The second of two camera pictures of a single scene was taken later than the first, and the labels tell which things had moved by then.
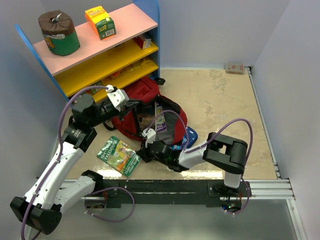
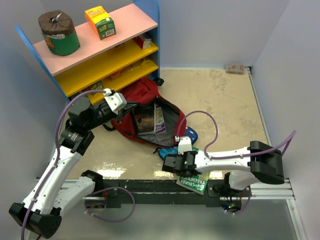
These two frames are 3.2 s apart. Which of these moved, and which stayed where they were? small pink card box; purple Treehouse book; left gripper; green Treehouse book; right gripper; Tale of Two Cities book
Moved: right gripper; green Treehouse book
Stayed: small pink card box; Tale of Two Cities book; left gripper; purple Treehouse book
